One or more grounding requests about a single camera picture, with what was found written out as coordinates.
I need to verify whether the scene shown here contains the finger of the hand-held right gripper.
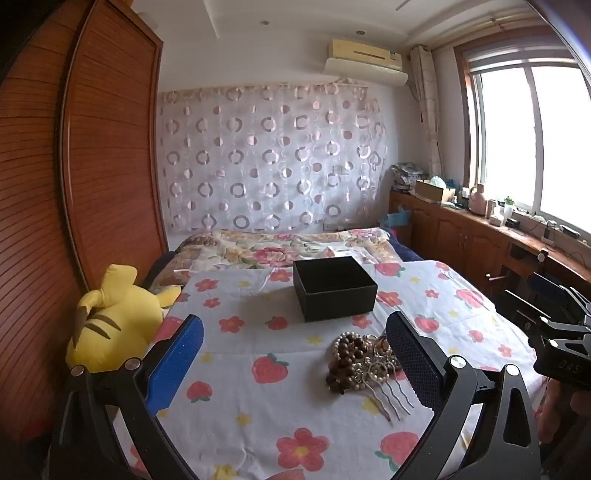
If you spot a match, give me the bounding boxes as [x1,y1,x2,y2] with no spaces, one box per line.
[503,289,557,325]
[526,272,591,315]

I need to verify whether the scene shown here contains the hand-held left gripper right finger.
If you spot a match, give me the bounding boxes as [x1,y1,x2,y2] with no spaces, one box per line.
[385,311,543,480]

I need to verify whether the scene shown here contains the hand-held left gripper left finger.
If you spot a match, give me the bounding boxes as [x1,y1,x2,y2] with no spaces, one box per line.
[48,314,205,480]

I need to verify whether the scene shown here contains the silver hair comb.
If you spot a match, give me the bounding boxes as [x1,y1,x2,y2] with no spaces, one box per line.
[355,360,414,422]

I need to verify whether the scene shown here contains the brown wooden bead bracelet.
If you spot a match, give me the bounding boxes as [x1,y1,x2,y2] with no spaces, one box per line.
[325,336,371,396]

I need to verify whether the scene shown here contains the pearl bracelet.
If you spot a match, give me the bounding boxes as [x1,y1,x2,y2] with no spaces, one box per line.
[331,331,393,385]

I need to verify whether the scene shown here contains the black square box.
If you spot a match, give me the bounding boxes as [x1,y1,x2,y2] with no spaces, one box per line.
[293,256,379,323]

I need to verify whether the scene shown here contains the person's right hand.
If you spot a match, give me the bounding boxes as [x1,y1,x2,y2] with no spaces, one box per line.
[538,381,591,459]

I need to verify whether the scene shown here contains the yellow plush toy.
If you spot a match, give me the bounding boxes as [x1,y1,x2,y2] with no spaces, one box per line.
[65,264,183,374]

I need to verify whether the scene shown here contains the long wooden cabinet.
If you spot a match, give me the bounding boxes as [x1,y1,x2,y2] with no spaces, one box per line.
[388,189,591,315]

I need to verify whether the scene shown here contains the strawberry flower printed sheet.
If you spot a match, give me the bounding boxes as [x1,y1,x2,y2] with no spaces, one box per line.
[111,261,546,480]

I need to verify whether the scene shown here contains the cardboard box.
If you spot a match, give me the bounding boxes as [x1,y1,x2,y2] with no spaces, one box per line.
[414,179,456,204]

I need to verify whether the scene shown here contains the floral quilt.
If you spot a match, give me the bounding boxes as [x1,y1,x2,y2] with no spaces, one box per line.
[173,227,405,274]

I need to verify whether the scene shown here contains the blue plastic bag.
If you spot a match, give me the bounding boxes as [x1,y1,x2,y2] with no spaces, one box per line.
[382,207,413,230]

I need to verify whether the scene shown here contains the window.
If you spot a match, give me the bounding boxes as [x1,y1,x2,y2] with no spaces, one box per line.
[455,41,591,235]

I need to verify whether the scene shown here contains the pile of printed bags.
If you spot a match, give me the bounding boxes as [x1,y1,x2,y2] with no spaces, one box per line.
[392,161,428,193]

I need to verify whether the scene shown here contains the beige patterned window curtain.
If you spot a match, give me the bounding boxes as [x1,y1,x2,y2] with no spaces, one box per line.
[409,44,445,191]

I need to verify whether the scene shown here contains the sheer circle-patterned curtain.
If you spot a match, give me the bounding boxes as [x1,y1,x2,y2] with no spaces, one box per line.
[157,80,389,234]

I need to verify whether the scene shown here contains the brown wooden wardrobe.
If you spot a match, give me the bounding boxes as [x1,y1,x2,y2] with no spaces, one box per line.
[0,0,170,445]

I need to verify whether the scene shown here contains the wall air conditioner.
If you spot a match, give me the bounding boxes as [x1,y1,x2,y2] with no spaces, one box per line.
[323,38,411,86]

